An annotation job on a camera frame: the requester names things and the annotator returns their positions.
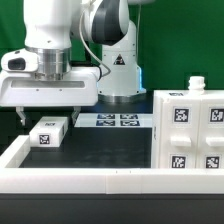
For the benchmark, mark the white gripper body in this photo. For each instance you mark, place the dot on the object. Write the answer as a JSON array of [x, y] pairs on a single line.
[[20, 85]]

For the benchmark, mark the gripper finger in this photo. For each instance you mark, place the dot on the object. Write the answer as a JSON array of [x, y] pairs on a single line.
[[75, 114], [21, 114]]

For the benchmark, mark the white cabinet top block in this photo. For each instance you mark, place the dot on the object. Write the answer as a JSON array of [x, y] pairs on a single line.
[[49, 132]]

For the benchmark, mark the white cabinet door panel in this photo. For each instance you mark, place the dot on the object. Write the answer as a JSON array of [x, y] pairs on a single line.
[[178, 137], [211, 135]]

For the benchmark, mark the white cabinet body box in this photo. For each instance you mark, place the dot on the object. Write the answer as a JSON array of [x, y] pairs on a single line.
[[195, 90]]

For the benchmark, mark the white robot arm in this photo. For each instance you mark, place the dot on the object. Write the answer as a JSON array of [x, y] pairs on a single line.
[[41, 74]]

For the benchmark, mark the white marker base plate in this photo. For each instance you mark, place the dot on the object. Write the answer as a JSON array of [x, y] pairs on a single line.
[[114, 120]]

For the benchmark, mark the white U-shaped fence frame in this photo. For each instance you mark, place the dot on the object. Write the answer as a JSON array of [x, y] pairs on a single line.
[[14, 179]]

